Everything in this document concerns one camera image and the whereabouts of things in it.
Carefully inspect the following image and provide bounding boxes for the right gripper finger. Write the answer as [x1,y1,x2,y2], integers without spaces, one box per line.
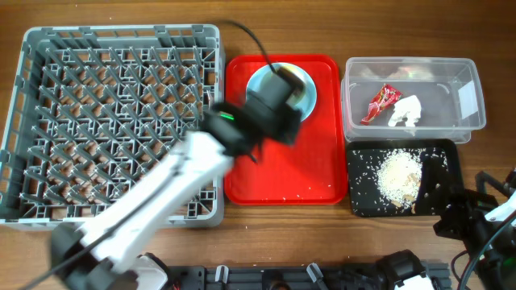
[414,157,456,216]
[475,171,509,197]

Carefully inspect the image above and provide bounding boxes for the light blue plate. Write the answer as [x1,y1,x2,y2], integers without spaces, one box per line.
[246,62,317,122]

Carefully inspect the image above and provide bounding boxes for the white tissue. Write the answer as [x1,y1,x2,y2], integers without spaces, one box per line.
[388,95,422,136]

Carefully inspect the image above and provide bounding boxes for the red snack wrapper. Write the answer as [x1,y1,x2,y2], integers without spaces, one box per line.
[360,84,402,125]

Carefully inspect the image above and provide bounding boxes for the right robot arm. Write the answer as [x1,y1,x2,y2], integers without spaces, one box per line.
[414,158,515,289]

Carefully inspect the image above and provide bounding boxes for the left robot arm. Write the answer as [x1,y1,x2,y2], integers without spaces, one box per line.
[49,68,305,289]

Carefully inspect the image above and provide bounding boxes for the grey dishwasher rack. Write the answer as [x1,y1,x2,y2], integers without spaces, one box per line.
[1,24,225,230]

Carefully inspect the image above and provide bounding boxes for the pile of white rice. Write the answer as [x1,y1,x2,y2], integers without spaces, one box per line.
[376,149,422,209]

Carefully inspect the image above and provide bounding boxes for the black plastic tray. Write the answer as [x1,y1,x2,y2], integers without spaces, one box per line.
[346,139,463,218]

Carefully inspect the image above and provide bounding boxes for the red plastic tray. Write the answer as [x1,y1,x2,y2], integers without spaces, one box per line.
[224,54,347,205]

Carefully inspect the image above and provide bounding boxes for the clear plastic bin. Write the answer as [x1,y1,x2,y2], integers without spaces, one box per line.
[341,56,487,143]

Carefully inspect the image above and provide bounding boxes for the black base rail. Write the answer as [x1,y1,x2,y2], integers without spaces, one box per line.
[144,250,452,290]

